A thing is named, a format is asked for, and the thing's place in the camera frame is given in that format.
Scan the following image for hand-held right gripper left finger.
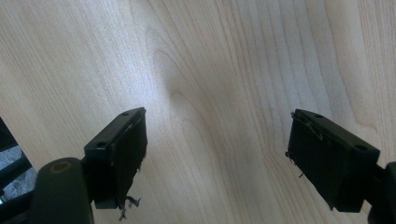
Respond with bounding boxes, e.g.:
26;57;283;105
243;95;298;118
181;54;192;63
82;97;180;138
83;106;149;211

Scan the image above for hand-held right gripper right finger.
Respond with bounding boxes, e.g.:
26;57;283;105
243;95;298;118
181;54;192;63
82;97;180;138
285;108;382;214

